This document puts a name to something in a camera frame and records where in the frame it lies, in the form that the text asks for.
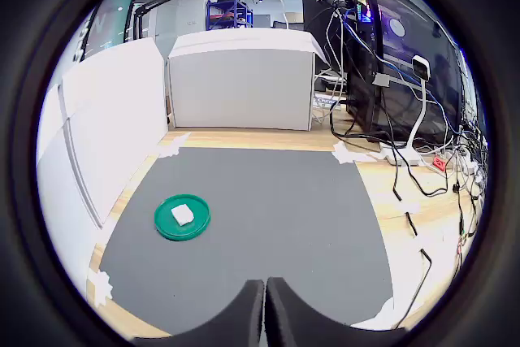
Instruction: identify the round green lid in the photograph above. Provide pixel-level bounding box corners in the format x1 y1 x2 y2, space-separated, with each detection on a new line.
154 194 212 242

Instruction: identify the multicolour wire bundle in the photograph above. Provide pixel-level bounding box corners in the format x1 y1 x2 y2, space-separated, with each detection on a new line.
453 176 481 279

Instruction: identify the small white plastic terminal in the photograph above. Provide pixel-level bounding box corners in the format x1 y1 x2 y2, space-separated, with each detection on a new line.
170 202 195 227

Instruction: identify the teal banner sign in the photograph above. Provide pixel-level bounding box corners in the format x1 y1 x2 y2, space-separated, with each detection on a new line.
72 0 144 62

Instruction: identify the white partition box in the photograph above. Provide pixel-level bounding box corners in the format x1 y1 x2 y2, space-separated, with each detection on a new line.
35 81 102 283
60 37 168 228
166 28 328 133

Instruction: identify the black camera cable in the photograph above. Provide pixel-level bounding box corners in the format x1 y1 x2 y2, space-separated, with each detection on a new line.
392 188 432 328

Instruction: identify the white camera on stand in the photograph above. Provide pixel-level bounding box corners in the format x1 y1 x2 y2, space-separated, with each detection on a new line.
404 54 432 161

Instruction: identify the black computer case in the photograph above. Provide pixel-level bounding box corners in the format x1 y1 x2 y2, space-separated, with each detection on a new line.
343 0 468 145

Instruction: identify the blue shelf rack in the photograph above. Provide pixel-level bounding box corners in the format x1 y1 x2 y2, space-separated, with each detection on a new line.
205 0 256 32

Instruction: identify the white power strip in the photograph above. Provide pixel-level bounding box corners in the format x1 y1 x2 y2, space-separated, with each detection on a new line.
379 145 426 168

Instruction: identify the dark grey mat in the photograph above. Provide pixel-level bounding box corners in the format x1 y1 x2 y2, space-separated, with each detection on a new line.
99 146 395 338

